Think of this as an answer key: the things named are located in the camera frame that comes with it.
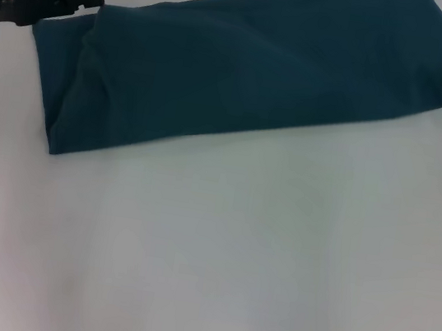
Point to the teal FREE! print t-shirt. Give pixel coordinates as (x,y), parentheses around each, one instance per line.
(239,72)

